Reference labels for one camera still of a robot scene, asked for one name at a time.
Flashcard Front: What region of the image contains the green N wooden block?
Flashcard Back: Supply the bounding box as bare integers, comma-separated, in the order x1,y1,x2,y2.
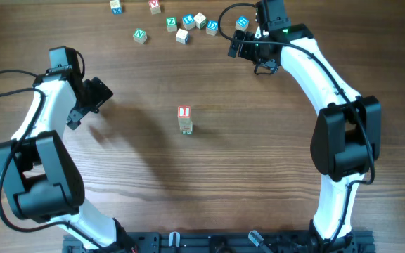
133,28,148,44

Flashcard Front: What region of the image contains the red I wooden block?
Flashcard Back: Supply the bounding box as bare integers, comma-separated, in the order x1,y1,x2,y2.
177,105,191,119

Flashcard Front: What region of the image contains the white green-sided wooden block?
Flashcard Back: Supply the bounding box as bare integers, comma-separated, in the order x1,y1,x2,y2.
178,118,192,124

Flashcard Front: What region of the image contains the green W wooden block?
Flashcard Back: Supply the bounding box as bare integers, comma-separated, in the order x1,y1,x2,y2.
179,124,193,129

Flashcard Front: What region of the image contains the red 6 wooden block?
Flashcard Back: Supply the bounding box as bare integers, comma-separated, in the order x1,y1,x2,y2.
180,129,193,133

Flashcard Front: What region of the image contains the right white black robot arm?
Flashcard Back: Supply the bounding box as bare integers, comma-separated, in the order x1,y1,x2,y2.
229,1,382,252

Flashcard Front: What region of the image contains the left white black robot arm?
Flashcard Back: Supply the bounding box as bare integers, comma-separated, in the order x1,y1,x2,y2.
0,46,138,252

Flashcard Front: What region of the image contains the blue arrows wooden block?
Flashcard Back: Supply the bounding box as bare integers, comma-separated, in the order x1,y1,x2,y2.
236,16,249,32

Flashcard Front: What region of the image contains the blue D wooden block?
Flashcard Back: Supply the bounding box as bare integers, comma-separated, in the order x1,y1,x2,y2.
206,20,218,36

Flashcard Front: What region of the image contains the plain top wooden block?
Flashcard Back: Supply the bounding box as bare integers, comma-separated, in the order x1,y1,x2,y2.
194,13,207,30

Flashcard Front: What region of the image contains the blue L wooden block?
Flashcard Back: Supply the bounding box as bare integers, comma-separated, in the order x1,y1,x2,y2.
182,14,195,30

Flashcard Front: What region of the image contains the blue X wooden block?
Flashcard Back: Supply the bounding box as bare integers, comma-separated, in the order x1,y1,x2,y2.
110,0,123,15

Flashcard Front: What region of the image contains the white blue-sided wooden block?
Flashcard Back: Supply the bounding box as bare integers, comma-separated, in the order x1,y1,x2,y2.
176,29,189,44

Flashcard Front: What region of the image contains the green Z wooden block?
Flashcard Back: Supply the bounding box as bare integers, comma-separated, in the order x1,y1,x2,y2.
166,17,178,32

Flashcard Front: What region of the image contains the red V wooden block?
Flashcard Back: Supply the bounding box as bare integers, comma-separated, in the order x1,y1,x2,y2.
148,0,161,15

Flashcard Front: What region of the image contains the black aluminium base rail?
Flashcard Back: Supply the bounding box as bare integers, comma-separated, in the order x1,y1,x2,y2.
62,231,376,253

